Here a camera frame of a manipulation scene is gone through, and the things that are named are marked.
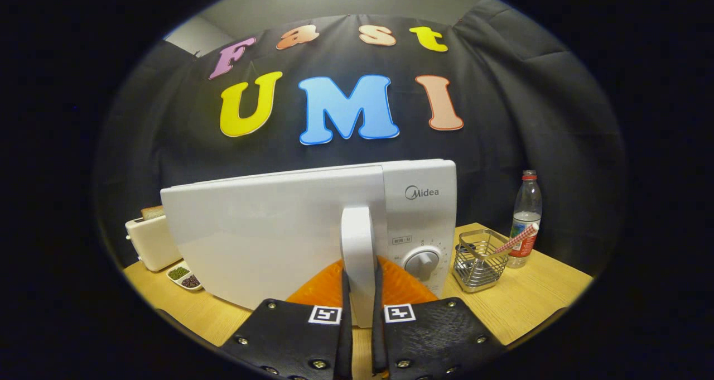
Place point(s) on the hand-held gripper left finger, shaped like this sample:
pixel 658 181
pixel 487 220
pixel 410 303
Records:
pixel 346 344

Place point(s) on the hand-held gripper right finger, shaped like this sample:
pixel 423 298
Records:
pixel 379 341

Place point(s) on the white toaster oven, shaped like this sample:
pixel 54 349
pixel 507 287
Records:
pixel 268 229

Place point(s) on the cream slot toaster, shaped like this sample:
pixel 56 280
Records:
pixel 153 246

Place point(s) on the red striped straw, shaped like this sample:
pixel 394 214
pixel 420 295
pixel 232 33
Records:
pixel 519 237

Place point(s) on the white divided bean dish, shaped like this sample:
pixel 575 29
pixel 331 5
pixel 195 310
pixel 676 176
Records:
pixel 184 275

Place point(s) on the clear plastic water bottle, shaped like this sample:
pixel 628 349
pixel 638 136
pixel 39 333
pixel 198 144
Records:
pixel 527 207

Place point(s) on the bread slice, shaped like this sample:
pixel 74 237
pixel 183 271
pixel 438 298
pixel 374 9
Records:
pixel 152 212

